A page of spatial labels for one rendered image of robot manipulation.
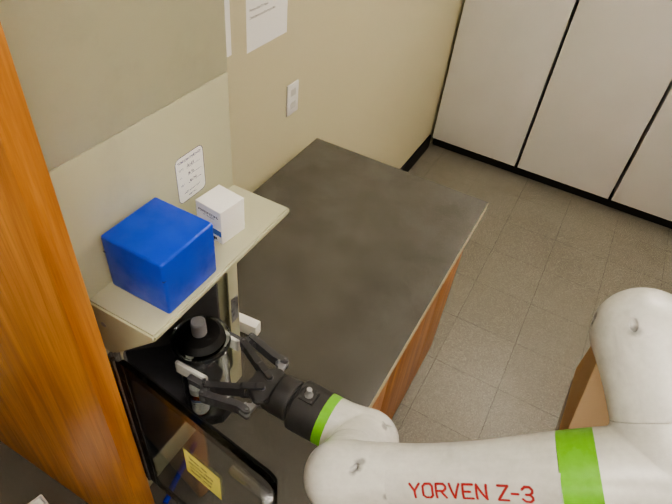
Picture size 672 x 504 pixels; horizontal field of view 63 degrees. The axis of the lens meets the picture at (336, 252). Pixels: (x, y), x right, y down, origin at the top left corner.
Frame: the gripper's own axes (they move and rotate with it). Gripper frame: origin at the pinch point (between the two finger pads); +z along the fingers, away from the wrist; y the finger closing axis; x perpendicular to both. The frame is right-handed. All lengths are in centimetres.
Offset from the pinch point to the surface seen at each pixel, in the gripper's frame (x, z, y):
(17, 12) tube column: -67, 2, 16
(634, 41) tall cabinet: 18, -54, -293
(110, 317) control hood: -29.4, -2.0, 18.0
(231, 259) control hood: -30.2, -8.9, 1.2
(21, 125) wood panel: -62, -7, 24
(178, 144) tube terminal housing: -43.9, 2.0, -2.3
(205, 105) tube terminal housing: -47.2, 1.9, -8.5
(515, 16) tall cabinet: 21, 11, -293
